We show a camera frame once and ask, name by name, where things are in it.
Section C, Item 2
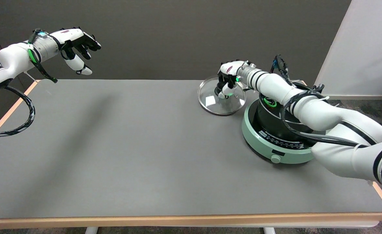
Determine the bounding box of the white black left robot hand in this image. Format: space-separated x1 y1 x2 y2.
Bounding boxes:
49 27 101 76

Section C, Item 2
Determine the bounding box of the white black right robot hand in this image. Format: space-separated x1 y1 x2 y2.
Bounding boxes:
214 60 249 99

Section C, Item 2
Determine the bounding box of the glass pot lid black knob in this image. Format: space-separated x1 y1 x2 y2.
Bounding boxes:
198 76 246 115

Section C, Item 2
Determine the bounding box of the round green induction cooker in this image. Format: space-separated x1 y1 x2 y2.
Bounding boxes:
242 97 316 164

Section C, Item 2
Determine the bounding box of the grey table mat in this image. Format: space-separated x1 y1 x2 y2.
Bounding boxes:
0 80 382 220

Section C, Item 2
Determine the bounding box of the white partition panel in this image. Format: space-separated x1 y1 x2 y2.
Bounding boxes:
314 0 382 99

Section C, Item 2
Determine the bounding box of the black green wrist cable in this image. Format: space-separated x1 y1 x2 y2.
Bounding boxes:
262 55 291 108
27 29 58 84

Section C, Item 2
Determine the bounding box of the black saucepan with long handle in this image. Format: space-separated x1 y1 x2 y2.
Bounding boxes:
256 96 315 143

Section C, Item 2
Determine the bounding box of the thick black braided cable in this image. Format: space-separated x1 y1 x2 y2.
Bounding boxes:
0 85 36 137

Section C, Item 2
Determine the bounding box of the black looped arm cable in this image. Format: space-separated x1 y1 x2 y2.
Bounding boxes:
280 84 362 147

